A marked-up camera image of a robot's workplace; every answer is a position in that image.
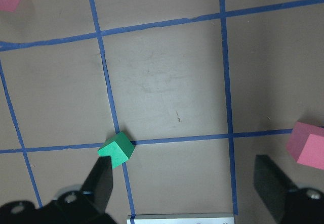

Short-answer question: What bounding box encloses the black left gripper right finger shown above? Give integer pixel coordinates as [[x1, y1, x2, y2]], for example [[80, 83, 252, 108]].
[[254, 155, 298, 221]]

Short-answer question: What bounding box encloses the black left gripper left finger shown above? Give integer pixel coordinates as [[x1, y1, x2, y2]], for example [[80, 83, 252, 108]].
[[80, 156, 113, 212]]

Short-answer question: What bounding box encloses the green foam cube near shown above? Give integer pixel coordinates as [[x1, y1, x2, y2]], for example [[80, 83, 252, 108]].
[[97, 131, 135, 169]]

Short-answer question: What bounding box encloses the pink foam cube centre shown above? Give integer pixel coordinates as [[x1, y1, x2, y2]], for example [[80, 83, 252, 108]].
[[286, 121, 323, 170]]

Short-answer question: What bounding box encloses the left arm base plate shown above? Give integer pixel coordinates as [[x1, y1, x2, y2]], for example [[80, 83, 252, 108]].
[[127, 213, 235, 224]]

